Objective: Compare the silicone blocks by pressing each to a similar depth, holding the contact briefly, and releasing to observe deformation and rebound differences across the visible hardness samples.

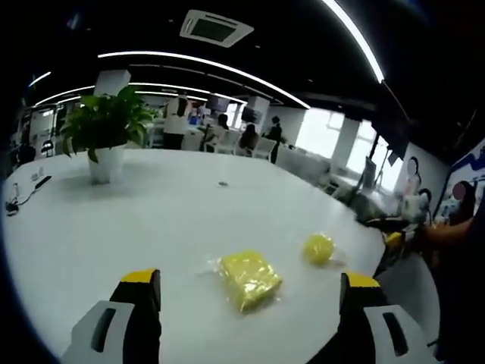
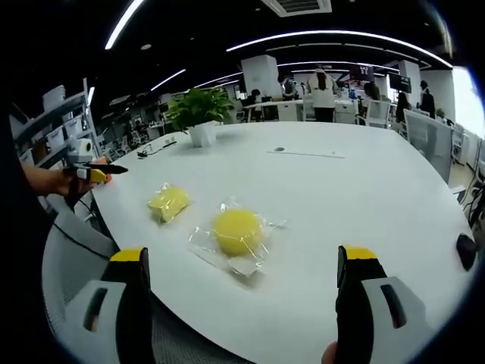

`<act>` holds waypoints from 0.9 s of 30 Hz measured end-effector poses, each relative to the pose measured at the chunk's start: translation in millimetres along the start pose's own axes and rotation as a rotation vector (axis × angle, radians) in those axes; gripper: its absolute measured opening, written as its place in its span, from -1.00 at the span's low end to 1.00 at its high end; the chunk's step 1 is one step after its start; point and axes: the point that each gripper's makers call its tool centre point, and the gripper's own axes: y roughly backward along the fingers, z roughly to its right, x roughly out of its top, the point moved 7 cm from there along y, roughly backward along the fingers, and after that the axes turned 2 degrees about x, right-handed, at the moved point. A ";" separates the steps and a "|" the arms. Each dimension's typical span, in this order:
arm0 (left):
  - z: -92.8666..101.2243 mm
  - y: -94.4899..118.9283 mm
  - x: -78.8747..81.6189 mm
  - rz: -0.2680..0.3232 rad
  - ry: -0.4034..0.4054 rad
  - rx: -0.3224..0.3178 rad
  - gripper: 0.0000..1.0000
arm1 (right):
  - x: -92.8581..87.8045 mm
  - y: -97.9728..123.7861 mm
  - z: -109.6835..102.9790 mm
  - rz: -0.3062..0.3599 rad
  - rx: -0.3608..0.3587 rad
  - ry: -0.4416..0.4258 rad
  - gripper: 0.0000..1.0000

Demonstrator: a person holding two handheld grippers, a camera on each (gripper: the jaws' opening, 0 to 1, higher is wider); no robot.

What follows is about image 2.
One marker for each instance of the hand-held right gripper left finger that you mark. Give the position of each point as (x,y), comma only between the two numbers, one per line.
(113,303)

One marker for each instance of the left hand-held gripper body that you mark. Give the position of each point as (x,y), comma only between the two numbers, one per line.
(80,148)

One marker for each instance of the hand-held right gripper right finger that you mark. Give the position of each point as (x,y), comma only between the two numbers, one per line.
(371,303)

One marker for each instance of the small yellow sponge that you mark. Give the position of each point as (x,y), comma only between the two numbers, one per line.
(168,201)

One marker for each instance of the round yellow sponge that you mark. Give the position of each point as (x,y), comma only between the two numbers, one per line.
(236,231)

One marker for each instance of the person's left hand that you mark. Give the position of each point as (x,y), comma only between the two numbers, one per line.
(51,182)

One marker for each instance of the person's right hand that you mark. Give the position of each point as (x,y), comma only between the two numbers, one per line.
(329,353)

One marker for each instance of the grey metal storage shelf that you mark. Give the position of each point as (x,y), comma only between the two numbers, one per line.
(57,121)

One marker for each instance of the grey mesh office chair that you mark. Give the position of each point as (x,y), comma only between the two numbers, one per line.
(79,250)

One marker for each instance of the green potted plant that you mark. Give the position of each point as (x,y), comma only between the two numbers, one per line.
(201,112)

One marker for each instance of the black computer mouse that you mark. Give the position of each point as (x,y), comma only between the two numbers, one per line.
(467,251)

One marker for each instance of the white mesh office chair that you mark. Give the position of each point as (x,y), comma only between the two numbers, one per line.
(428,136)

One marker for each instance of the ceiling air vent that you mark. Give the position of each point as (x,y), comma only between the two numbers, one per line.
(297,7)

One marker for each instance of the wall monitor screen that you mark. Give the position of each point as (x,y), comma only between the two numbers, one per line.
(401,82)

